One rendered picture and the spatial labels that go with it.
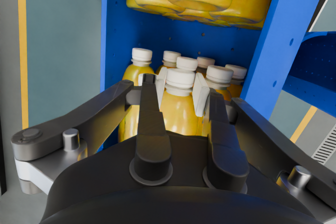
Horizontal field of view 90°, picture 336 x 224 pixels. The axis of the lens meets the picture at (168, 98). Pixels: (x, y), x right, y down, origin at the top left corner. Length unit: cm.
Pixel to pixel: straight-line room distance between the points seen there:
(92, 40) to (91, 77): 31
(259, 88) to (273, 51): 4
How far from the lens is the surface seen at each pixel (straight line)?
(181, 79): 21
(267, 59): 18
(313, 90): 74
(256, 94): 19
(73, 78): 170
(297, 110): 182
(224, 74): 26
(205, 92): 16
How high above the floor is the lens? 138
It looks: 69 degrees down
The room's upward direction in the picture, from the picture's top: 170 degrees counter-clockwise
